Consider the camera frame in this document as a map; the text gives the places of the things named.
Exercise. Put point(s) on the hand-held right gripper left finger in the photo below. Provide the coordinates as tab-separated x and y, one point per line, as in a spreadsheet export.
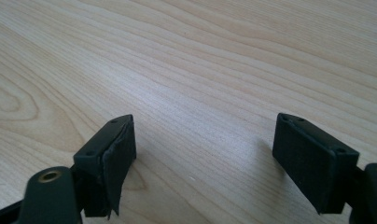
110	161

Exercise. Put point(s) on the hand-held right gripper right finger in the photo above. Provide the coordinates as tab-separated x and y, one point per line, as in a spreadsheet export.
314	161

